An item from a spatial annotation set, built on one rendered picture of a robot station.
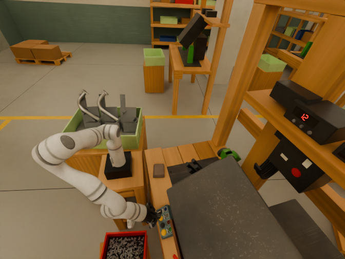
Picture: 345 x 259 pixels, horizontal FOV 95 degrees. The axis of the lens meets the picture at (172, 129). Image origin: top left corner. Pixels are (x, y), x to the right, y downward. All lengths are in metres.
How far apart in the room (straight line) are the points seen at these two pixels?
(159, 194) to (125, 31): 6.98
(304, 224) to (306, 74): 0.57
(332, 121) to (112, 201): 0.79
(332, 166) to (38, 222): 2.38
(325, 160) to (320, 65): 0.33
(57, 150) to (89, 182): 0.16
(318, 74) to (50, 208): 2.47
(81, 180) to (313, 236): 0.87
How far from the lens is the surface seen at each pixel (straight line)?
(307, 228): 0.87
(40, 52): 6.08
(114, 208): 0.71
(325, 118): 0.68
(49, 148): 0.62
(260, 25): 1.01
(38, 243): 2.28
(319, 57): 0.79
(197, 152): 1.34
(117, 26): 7.60
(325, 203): 1.00
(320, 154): 0.66
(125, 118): 1.58
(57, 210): 2.34
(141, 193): 1.30
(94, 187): 0.68
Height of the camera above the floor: 1.90
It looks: 42 degrees down
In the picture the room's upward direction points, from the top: 4 degrees clockwise
